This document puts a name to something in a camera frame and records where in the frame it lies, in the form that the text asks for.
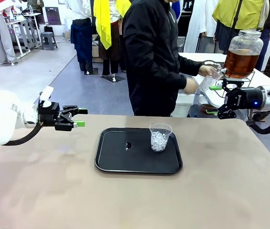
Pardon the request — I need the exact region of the person's left hand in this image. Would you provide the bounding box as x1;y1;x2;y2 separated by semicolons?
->
198;65;216;77

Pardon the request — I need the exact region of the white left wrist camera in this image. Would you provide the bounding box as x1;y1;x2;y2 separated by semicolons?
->
40;85;54;107

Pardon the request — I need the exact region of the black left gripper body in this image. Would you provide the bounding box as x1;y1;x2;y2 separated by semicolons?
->
38;102;65;126

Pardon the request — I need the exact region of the grey plastic stool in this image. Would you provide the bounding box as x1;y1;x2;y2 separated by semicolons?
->
40;31;58;51

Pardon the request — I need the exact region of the person's right forearm black sleeve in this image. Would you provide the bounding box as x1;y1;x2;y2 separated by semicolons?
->
173;71;188;90

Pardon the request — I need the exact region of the white metal desk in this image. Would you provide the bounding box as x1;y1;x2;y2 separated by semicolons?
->
4;13;42;58

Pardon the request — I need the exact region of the mannequin with brown skirt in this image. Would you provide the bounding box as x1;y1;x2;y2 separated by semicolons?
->
98;21;126;83

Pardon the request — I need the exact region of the person's right hand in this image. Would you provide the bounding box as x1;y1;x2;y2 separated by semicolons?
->
182;77;197;94

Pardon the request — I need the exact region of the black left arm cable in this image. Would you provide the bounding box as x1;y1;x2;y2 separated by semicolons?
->
2;121;43;146

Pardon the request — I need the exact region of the glass drink dispenser jar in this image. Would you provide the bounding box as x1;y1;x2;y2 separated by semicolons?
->
215;30;264;79

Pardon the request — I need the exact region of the yellow hanging cloth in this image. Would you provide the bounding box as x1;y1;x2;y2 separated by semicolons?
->
93;0;132;50

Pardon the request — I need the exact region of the person in green jacket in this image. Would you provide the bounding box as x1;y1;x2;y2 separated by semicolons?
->
21;0;44;13

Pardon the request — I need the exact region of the white side table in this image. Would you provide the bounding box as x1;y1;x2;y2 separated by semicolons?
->
174;52;270;113

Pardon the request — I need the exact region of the black wire dispenser stand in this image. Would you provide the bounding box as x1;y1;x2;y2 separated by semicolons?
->
217;70;256;98

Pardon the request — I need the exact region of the black plastic serving tray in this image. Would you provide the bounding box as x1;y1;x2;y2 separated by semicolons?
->
94;127;183;176

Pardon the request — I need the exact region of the brown cardboard box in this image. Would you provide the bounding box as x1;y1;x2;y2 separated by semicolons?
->
91;34;105;64

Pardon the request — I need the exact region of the person's left forearm black sleeve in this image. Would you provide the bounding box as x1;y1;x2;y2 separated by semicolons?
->
179;56;204;77

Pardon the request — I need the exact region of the mannequin with navy skirt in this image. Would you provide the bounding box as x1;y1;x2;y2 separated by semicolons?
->
65;0;99;75

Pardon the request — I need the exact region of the clear drip bowl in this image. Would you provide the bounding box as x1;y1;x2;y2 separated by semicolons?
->
198;94;221;115

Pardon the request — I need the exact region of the person in black jacket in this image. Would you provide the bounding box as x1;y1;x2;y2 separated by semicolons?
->
122;0;204;117

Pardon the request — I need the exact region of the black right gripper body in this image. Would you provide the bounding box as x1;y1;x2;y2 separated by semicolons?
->
225;87;264;111

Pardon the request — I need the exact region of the white hanging robe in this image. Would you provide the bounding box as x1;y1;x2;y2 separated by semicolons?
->
184;0;219;53

